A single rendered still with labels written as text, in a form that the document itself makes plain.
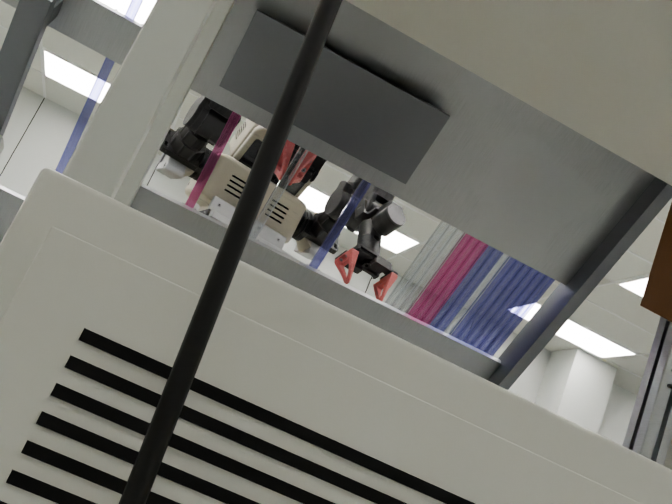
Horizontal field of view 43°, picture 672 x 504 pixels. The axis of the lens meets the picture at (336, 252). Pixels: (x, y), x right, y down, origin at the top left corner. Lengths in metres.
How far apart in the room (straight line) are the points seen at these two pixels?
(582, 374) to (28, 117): 5.95
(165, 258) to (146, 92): 0.10
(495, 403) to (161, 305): 0.21
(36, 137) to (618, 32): 7.76
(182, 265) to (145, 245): 0.02
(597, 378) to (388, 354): 8.60
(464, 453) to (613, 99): 0.51
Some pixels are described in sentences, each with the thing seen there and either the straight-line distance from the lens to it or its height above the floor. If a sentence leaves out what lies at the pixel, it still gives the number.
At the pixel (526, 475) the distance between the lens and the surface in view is 0.55.
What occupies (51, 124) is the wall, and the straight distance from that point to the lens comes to 8.45.
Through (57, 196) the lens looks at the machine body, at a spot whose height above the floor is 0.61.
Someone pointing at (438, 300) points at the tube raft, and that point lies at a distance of 1.39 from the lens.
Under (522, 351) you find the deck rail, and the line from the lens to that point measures 1.42.
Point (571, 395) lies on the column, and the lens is 8.93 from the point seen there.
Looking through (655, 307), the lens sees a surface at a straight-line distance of 1.02.
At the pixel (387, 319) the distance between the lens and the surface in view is 1.40.
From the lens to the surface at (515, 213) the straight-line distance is 1.31.
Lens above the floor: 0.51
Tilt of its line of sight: 16 degrees up
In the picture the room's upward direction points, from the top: 23 degrees clockwise
